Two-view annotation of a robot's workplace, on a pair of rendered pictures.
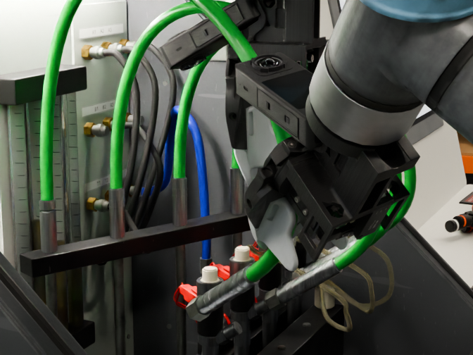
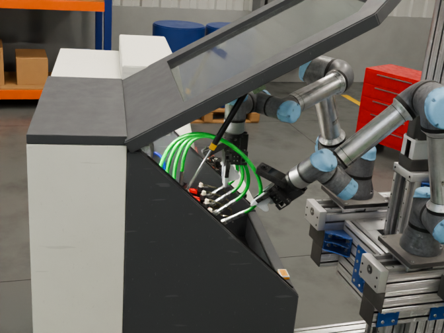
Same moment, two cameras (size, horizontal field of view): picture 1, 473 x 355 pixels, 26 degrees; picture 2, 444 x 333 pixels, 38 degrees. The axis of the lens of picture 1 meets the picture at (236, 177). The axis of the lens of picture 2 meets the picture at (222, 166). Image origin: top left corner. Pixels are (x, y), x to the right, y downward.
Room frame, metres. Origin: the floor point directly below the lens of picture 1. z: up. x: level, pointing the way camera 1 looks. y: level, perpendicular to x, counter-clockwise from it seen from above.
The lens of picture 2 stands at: (-0.73, 1.26, 2.09)
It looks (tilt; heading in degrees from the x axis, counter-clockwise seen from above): 21 degrees down; 324
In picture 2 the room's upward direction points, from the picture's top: 5 degrees clockwise
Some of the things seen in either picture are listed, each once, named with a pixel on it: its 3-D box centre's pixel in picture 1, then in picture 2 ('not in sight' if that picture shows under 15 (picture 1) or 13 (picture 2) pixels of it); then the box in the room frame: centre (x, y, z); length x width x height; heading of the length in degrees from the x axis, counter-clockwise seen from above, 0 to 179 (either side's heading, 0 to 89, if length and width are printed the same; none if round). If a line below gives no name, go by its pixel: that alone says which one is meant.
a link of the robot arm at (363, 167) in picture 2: not in sight; (359, 156); (1.00, -0.73, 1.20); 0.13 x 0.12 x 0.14; 12
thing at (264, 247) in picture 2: not in sight; (265, 263); (0.91, -0.19, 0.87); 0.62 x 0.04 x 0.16; 155
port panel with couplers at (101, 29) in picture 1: (112, 121); not in sight; (1.34, 0.16, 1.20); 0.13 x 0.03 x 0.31; 155
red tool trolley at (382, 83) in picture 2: not in sight; (400, 114); (3.28, -3.83, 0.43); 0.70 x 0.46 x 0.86; 8
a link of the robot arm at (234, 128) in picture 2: not in sight; (234, 125); (0.99, -0.03, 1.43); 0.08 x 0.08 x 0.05
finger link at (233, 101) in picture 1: (243, 102); (226, 165); (0.97, -0.01, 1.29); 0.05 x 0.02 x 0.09; 155
